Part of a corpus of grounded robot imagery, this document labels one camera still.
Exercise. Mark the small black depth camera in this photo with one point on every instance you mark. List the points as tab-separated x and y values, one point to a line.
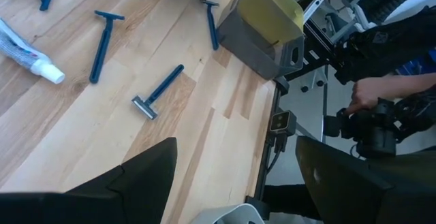
282	123

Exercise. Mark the person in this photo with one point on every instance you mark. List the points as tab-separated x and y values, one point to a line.
391	43

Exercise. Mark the yellow sheet with blue screws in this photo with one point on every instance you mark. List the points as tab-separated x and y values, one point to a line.
269	9

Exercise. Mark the light grey plastic bin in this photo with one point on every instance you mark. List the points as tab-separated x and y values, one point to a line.
235	213

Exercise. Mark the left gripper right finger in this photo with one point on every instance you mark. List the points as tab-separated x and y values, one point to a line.
340	190

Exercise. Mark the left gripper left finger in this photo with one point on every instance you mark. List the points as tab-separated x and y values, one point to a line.
143	190

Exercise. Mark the small white toothpaste tube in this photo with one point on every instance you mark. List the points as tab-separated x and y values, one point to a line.
24	52

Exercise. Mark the black aluminium table frame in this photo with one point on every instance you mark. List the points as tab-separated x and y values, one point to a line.
260	176

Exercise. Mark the person's hand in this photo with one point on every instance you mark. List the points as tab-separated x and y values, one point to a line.
366	93

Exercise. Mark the black frame bracket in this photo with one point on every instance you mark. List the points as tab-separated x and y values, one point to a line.
282	84

